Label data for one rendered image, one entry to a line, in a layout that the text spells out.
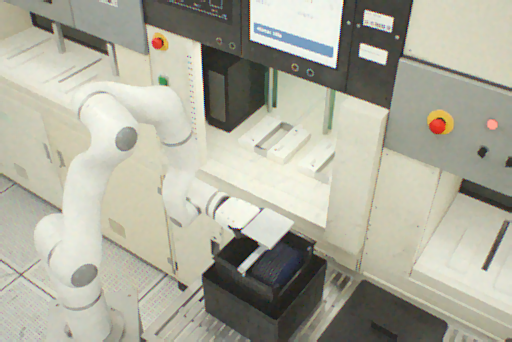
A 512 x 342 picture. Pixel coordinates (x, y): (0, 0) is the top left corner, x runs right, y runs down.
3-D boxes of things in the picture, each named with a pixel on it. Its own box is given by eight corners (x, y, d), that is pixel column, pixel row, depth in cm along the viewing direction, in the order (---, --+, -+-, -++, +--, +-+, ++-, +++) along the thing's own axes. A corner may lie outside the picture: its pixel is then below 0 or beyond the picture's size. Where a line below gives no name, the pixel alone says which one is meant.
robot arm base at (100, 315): (58, 363, 162) (43, 326, 150) (63, 309, 176) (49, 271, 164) (124, 353, 164) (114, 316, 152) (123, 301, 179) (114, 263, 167)
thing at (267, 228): (259, 257, 189) (262, 187, 168) (310, 286, 180) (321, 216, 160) (212, 304, 174) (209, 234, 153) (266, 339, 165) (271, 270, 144)
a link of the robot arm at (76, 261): (75, 254, 156) (101, 292, 146) (33, 260, 147) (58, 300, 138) (122, 91, 138) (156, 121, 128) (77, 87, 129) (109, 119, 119)
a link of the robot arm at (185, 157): (158, 166, 141) (189, 236, 164) (198, 126, 149) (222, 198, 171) (134, 154, 146) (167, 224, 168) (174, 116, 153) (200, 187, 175)
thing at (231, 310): (255, 256, 194) (255, 221, 183) (324, 295, 182) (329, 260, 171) (202, 310, 177) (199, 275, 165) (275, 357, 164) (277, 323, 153)
